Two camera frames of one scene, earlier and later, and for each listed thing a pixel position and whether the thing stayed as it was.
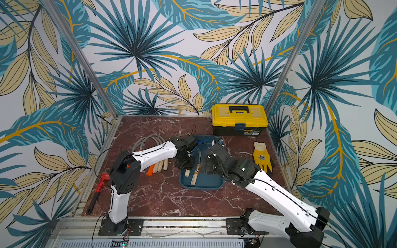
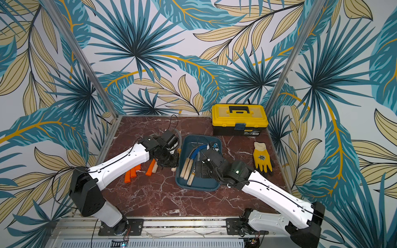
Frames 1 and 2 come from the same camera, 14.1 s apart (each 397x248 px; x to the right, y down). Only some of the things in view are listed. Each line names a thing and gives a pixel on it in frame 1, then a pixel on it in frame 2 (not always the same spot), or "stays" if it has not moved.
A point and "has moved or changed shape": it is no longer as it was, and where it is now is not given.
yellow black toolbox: x=239 y=119 stays
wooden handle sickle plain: x=155 y=169 stays
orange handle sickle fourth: x=150 y=170 stays
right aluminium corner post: x=316 y=11 stays
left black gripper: x=189 y=167 to x=173 y=164
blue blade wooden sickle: x=197 y=168 has moved or changed shape
